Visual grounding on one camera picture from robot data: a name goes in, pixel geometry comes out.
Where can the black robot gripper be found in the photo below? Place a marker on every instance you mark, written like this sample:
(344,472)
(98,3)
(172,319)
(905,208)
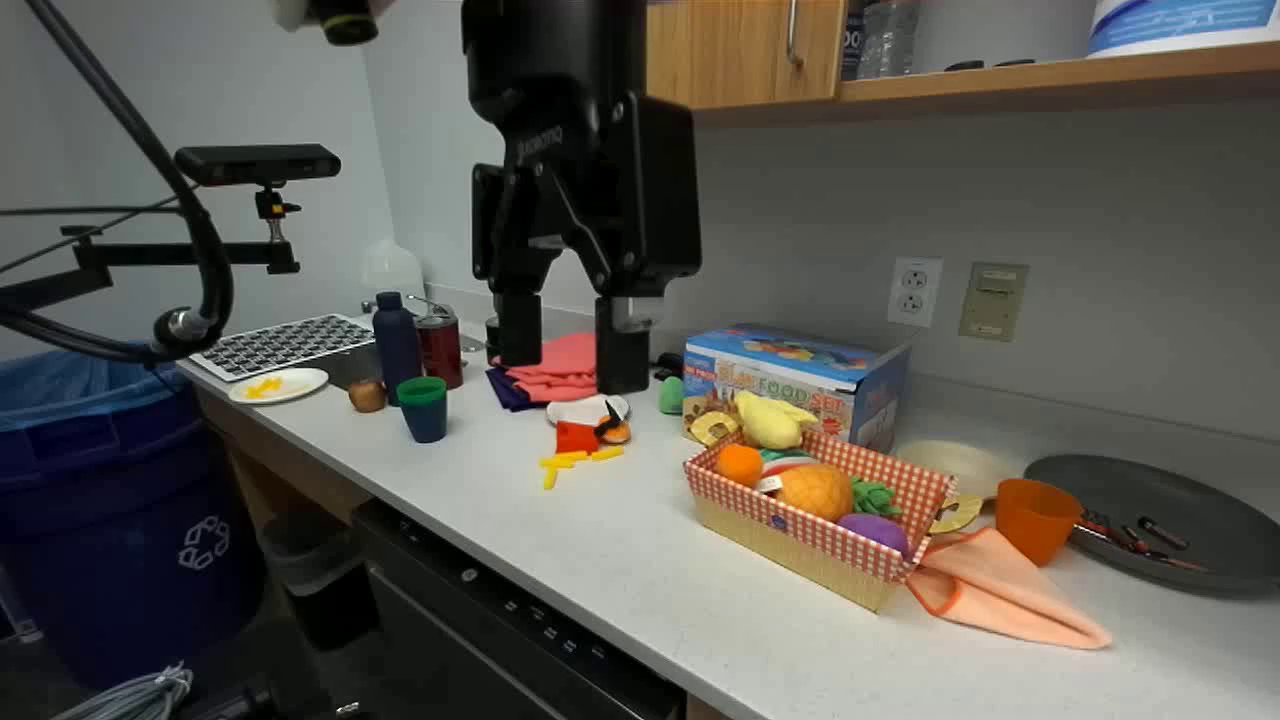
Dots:
(584,134)

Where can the wooden cabinet door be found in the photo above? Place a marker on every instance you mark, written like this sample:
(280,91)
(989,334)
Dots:
(726,51)

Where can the coral pink cloth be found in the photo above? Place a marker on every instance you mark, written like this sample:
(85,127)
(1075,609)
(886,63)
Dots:
(564,366)

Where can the small white round plate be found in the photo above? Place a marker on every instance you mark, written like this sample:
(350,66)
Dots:
(583,410)

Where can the dark blue cloth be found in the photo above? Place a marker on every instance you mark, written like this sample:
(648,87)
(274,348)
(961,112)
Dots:
(507,389)

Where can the red toy block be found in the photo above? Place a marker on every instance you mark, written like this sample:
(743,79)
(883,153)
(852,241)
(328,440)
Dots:
(577,436)

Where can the small black object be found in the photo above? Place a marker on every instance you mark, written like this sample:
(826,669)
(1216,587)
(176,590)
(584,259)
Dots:
(667,360)

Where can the small brown toy piece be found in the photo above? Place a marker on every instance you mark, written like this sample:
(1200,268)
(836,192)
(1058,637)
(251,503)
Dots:
(619,434)

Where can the green round toy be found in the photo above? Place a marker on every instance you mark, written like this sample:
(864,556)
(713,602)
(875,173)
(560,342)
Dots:
(675,399)

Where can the yellow toy fries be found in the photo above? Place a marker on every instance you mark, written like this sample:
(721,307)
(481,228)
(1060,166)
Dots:
(577,460)

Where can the dark red jar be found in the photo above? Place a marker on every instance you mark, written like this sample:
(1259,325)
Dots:
(442,348)

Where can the green cup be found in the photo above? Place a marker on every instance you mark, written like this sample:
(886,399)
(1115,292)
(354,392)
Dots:
(427,410)

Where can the tan sliced toy food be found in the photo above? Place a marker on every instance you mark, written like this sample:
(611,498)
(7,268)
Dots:
(713,425)

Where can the dark blue bottle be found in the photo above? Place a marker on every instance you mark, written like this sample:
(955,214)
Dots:
(392,346)

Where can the translucent white jug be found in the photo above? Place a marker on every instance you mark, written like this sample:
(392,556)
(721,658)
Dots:
(391,267)

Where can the orange toy fruit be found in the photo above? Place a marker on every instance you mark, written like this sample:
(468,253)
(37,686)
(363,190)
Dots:
(739,460)

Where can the small brown round toy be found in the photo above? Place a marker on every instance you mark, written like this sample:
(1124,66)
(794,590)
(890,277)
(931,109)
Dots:
(367,399)

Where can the colourful toy cardboard box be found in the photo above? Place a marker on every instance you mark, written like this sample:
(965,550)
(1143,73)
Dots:
(802,373)

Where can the white red toy slice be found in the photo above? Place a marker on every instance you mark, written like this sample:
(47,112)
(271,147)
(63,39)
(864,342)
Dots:
(776,470)

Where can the white oval plate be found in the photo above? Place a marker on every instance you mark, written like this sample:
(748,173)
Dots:
(303,385)

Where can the yellow orange toy mango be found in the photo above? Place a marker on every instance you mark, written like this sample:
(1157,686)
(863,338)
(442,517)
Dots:
(817,488)

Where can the yellow toy food piece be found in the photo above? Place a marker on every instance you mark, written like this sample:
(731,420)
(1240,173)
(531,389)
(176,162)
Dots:
(267,389)

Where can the black dishwasher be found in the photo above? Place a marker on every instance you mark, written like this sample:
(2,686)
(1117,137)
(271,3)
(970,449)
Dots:
(495,642)

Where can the red checkered basket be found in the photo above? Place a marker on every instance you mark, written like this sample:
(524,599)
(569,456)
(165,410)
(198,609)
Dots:
(802,546)

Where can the green toy vegetable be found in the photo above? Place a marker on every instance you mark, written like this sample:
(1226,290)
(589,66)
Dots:
(875,498)

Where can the small black waste bin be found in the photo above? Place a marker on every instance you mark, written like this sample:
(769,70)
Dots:
(322,583)

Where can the white power outlet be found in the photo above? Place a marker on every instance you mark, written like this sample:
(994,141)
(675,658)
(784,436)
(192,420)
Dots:
(914,292)

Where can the purple toy eggplant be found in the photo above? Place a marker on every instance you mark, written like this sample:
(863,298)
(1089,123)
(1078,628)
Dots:
(875,530)

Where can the beige round plate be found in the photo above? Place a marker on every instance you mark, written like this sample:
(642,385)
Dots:
(965,464)

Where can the pale yellow toy slice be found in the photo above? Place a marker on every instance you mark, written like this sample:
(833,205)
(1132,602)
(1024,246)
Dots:
(956,512)

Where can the clear water bottle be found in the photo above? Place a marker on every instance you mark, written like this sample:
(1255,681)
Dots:
(886,39)

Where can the flat black object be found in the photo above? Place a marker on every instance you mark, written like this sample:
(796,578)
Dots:
(965,63)
(1019,63)

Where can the blue recycling bin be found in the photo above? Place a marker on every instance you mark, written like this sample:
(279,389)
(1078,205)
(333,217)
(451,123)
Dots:
(113,523)

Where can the orange plastic cup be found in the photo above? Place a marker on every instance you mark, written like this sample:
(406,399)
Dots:
(1037,523)

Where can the peach cloth napkin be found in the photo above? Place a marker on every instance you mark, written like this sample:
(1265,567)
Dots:
(1004,602)

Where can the grey plastic bag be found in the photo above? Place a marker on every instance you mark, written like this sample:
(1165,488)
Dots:
(133,698)

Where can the reddish brown toy strip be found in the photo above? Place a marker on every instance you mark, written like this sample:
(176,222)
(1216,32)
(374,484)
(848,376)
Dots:
(1121,540)

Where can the dark toy piece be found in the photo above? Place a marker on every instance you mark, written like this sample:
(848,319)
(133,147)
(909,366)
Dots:
(1160,532)

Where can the dark grey round plate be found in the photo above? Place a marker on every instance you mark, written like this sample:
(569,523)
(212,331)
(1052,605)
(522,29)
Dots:
(1200,495)

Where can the white tub with blue label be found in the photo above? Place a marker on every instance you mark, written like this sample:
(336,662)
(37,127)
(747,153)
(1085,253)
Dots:
(1183,23)

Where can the wooden counter frame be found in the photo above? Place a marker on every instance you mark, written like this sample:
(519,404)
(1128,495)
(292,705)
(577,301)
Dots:
(274,464)

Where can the black bar camera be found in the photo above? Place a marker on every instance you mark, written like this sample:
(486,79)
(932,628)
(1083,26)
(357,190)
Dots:
(258,162)

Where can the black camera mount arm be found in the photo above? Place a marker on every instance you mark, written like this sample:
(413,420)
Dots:
(172,253)

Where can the beige wall plate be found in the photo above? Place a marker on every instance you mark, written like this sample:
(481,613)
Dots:
(994,301)

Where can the wooden wall cabinet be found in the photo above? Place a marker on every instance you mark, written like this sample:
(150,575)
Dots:
(1066,80)

